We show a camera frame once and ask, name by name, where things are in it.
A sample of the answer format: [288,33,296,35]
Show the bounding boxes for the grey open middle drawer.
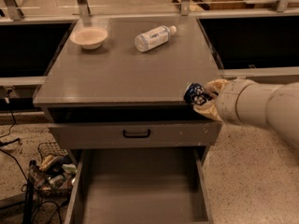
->
[64,147,214,224]

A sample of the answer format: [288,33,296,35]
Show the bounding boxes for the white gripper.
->
[193,79,249,123]

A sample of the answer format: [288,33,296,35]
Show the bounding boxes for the metal railing frame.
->
[1,0,298,110]

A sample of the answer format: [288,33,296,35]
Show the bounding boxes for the black floor cables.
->
[0,91,68,224]

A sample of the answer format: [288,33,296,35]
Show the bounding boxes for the white paper bowl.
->
[70,27,108,50]

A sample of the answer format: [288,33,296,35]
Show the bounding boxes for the grey drawer cabinet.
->
[32,15,233,224]

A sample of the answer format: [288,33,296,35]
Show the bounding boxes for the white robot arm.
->
[193,79,299,147]

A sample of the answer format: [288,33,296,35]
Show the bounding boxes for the clear plastic water bottle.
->
[135,25,177,52]

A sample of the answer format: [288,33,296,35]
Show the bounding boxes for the blue pepsi can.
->
[184,83,218,105]

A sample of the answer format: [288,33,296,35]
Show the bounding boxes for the grey top drawer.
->
[50,120,221,149]

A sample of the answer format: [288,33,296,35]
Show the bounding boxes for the wire basket with items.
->
[29,142,77,197]

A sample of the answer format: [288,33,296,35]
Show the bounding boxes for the black drawer handle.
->
[122,129,151,139]

